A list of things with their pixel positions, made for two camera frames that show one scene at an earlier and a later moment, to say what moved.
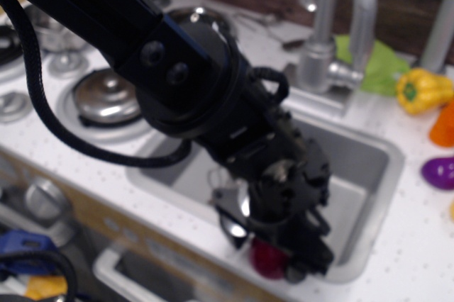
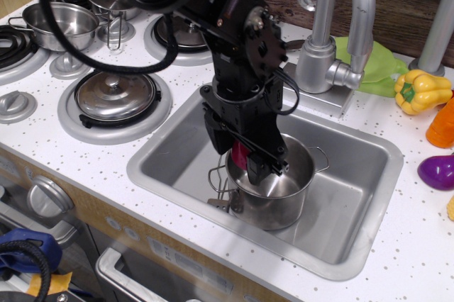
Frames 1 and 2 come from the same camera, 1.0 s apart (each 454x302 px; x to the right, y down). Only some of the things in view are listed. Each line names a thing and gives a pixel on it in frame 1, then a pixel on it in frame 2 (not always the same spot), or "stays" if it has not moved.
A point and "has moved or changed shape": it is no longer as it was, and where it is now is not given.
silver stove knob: x=15 y=107 stays
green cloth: x=384 y=66 stays
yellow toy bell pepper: x=418 y=92 stays
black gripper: x=286 y=203 → x=255 y=123
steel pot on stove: x=52 y=37 stays
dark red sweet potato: x=269 y=262 has moved or changed shape
